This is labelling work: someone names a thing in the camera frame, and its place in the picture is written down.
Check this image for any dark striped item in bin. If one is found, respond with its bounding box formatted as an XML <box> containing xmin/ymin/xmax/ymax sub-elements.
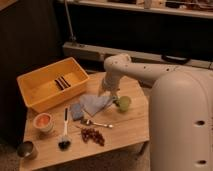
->
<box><xmin>55</xmin><ymin>76</ymin><xmax>70</xmax><ymax>90</ymax></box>

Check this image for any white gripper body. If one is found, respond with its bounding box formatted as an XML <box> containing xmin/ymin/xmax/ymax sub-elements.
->
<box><xmin>98</xmin><ymin>85</ymin><xmax>118</xmax><ymax>98</ymax></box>

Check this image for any blue-grey cloth towel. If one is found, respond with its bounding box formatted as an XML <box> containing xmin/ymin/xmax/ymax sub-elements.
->
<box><xmin>80</xmin><ymin>94</ymin><xmax>113</xmax><ymax>116</ymax></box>

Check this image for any bunch of dark grapes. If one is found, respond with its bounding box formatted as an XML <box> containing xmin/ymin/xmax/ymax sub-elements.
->
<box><xmin>81</xmin><ymin>128</ymin><xmax>105</xmax><ymax>146</ymax></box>

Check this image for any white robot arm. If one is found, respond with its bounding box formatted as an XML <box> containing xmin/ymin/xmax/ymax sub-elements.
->
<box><xmin>101</xmin><ymin>54</ymin><xmax>213</xmax><ymax>171</ymax></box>

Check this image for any yellow plastic bin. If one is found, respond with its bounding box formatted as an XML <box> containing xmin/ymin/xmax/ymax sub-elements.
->
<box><xmin>17</xmin><ymin>57</ymin><xmax>89</xmax><ymax>113</ymax></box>

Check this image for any black handle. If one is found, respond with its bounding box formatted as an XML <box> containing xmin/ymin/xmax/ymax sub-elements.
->
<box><xmin>161</xmin><ymin>55</ymin><xmax>191</xmax><ymax>65</ymax></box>

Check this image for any wooden shelf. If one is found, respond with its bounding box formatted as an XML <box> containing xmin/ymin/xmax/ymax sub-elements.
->
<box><xmin>56</xmin><ymin>0</ymin><xmax>213</xmax><ymax>19</ymax></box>

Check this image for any blue-grey sponge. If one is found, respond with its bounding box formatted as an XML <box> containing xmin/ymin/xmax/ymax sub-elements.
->
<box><xmin>70</xmin><ymin>103</ymin><xmax>84</xmax><ymax>121</ymax></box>

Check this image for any orange and white cup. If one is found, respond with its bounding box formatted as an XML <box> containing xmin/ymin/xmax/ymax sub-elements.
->
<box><xmin>33</xmin><ymin>113</ymin><xmax>53</xmax><ymax>134</ymax></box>

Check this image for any metal can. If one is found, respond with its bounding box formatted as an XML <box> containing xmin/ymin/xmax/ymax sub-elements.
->
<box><xmin>17</xmin><ymin>141</ymin><xmax>38</xmax><ymax>160</ymax></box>

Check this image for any metal spoon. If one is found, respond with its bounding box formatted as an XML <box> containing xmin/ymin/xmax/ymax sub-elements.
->
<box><xmin>81</xmin><ymin>119</ymin><xmax>114</xmax><ymax>129</ymax></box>

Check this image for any metal pole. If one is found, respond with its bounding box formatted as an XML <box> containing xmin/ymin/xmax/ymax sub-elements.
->
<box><xmin>64</xmin><ymin>0</ymin><xmax>76</xmax><ymax>44</ymax></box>

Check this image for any white handled dish brush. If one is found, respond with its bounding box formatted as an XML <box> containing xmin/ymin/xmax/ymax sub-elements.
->
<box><xmin>58</xmin><ymin>109</ymin><xmax>71</xmax><ymax>150</ymax></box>

